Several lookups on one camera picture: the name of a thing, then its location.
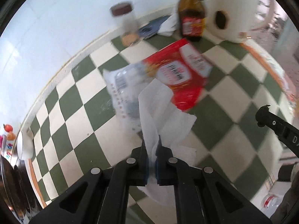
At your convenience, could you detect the large red snack packet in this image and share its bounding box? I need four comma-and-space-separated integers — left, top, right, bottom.
144, 38, 212, 111

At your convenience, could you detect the white electric kettle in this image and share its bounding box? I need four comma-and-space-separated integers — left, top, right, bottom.
208, 0, 264, 43

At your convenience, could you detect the green white checkered table cover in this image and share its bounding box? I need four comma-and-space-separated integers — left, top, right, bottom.
30, 35, 295, 215

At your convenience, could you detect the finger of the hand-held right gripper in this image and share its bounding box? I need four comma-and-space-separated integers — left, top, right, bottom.
255, 106, 299, 159

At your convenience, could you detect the person's right forearm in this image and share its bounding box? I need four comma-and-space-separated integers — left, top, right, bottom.
276, 164, 299, 224

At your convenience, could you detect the white bowl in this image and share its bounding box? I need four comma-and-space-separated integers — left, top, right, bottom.
16, 128, 34, 160

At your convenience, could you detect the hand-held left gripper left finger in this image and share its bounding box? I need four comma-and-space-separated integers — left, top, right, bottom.
29, 142, 149, 224

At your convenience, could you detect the black frying pan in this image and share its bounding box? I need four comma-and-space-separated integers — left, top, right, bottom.
0, 156, 42, 220

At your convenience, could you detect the brown sauce bottle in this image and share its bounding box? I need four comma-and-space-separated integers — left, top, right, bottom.
178, 0, 207, 42

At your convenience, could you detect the clear spice jar brown lid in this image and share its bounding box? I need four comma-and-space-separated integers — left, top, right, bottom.
110, 2, 141, 46

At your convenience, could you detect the small crumpled white tissue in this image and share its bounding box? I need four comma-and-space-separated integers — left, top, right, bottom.
159, 13, 181, 36

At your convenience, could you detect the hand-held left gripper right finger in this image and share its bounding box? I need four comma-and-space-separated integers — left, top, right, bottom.
155, 135, 272, 224

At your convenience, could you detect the dark blue pouch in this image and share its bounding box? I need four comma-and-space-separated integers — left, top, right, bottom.
138, 16, 172, 39

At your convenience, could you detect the large white paper tissue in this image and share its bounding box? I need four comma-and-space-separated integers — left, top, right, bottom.
138, 79, 197, 207

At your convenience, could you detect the clear plastic bag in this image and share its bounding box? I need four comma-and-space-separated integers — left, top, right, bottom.
103, 62, 159, 133

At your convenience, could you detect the clear plastic bottle red label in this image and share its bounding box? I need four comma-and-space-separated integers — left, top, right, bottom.
260, 193, 284, 215

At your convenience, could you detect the pink letter wall sticker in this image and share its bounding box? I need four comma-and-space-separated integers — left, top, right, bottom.
0, 135, 8, 155

